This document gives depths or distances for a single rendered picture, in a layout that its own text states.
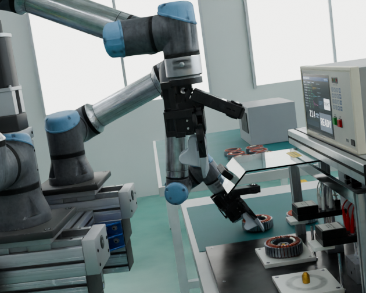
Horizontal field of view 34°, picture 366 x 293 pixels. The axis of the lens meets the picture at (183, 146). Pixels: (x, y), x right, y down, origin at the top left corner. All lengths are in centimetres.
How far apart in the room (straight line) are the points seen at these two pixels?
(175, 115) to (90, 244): 43
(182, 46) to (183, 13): 6
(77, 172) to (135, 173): 431
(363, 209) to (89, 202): 95
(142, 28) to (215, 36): 501
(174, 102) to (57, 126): 80
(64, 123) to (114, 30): 77
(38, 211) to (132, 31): 54
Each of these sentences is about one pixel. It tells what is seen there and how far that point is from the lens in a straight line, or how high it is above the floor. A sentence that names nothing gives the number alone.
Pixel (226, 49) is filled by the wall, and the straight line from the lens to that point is 622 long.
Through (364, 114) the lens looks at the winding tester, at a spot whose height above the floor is 121.
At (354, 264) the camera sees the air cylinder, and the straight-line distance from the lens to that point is 159.
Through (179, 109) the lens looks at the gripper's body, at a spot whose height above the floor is 129.
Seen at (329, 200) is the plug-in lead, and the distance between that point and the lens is 179.
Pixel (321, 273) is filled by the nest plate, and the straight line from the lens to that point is 165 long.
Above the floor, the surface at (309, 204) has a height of 92.
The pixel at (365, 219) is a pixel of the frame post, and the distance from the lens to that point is 138.
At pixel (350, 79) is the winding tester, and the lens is 142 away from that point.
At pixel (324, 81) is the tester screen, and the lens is 161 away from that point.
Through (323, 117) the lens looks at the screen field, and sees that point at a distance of 166.
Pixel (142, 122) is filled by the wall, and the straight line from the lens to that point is 619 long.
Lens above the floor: 139
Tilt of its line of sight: 9 degrees down
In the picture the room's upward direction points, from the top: 8 degrees counter-clockwise
